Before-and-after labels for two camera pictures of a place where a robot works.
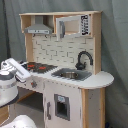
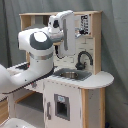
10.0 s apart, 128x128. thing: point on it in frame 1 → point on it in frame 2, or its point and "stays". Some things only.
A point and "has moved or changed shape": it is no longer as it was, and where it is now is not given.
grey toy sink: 72,73 stays
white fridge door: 62,105 stays
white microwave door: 67,26 has moved or changed shape
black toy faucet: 79,66 stays
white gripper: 19,69 → 64,23
